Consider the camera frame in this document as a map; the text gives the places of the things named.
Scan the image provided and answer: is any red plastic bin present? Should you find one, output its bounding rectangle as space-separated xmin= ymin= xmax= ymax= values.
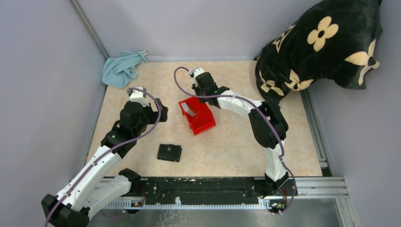
xmin=178 ymin=97 xmax=216 ymax=135

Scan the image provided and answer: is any black leather card holder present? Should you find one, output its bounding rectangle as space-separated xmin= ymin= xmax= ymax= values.
xmin=157 ymin=144 xmax=182 ymax=162

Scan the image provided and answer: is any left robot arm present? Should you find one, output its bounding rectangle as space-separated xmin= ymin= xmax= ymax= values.
xmin=41 ymin=98 xmax=168 ymax=227

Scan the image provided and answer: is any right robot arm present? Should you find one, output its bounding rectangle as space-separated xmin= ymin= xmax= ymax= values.
xmin=189 ymin=68 xmax=289 ymax=196

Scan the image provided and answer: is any stack of credit cards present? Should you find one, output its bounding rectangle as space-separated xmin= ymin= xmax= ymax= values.
xmin=181 ymin=102 xmax=196 ymax=117

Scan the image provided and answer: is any light blue cloth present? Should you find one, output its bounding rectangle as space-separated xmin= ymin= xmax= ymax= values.
xmin=102 ymin=50 xmax=149 ymax=89

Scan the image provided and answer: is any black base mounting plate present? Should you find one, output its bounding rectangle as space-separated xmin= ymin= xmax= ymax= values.
xmin=112 ymin=177 xmax=298 ymax=206

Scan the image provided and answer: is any black floral blanket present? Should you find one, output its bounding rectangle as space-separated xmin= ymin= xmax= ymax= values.
xmin=255 ymin=0 xmax=383 ymax=100

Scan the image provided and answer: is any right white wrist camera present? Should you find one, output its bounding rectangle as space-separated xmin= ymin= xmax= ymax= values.
xmin=188 ymin=67 xmax=205 ymax=78

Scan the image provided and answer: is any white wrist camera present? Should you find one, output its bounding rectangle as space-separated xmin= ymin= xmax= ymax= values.
xmin=127 ymin=86 xmax=150 ymax=107
xmin=188 ymin=67 xmax=205 ymax=78

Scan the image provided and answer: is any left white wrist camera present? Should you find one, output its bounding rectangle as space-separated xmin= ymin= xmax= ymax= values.
xmin=127 ymin=86 xmax=150 ymax=107

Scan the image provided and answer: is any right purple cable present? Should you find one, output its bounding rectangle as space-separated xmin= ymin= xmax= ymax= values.
xmin=174 ymin=66 xmax=297 ymax=216

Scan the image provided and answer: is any purple cable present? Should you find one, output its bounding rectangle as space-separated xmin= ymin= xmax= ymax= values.
xmin=44 ymin=87 xmax=162 ymax=227
xmin=174 ymin=66 xmax=297 ymax=216

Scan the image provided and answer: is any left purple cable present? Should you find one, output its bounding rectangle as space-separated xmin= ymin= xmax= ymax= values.
xmin=44 ymin=87 xmax=162 ymax=227

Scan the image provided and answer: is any aluminium front rail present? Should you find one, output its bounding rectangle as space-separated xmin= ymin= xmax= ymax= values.
xmin=65 ymin=177 xmax=349 ymax=210

